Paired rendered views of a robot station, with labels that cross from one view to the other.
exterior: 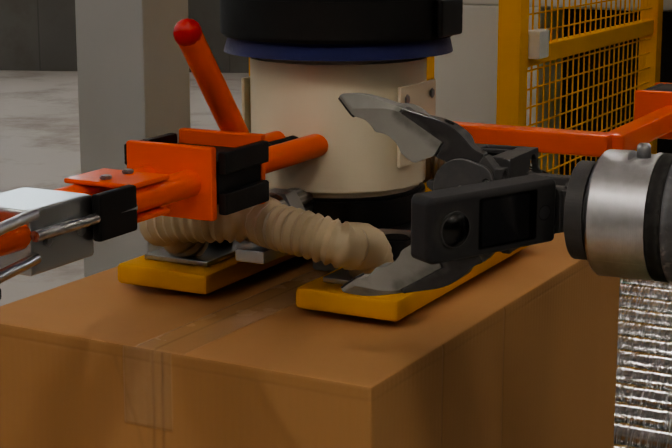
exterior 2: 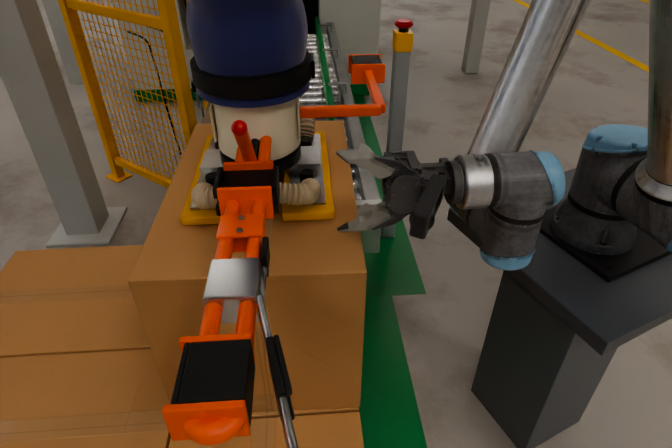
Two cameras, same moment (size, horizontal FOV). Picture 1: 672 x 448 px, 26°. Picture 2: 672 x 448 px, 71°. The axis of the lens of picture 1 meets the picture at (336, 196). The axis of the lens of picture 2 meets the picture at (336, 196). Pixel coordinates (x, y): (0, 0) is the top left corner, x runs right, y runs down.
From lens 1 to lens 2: 0.69 m
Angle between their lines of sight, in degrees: 37
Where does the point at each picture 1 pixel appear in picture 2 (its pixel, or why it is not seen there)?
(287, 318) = (281, 227)
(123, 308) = (200, 244)
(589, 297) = not seen: hidden behind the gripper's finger
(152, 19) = (21, 5)
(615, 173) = (478, 173)
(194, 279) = not seen: hidden behind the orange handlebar
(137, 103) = (27, 49)
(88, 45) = not seen: outside the picture
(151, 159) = (234, 196)
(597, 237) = (472, 201)
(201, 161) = (265, 194)
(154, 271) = (203, 218)
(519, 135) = (341, 111)
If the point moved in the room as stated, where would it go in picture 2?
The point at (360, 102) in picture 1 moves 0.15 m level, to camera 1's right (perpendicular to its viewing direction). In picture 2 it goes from (351, 155) to (427, 132)
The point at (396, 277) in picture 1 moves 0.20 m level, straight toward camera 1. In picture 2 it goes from (369, 224) to (449, 304)
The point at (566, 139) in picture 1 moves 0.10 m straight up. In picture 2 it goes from (363, 110) to (365, 64)
